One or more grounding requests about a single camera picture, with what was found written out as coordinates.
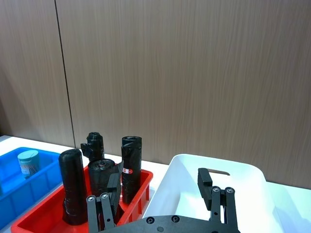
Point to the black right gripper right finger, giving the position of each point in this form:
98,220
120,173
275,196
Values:
205,191

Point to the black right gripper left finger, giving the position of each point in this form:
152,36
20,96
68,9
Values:
114,191

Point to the short wide black bag roll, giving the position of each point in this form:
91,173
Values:
99,177

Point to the white plastic basket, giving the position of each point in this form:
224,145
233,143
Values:
187,177

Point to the red plastic bin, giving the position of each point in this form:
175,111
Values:
143,180

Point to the black bag roll red label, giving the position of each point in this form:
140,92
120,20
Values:
131,157

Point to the tall smooth black bag roll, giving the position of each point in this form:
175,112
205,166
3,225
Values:
73,179

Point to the black bag roll with knot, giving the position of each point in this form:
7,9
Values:
95,146

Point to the blue plastic bin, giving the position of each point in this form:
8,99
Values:
36,180

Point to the teal cylindrical container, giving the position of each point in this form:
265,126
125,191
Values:
29,161

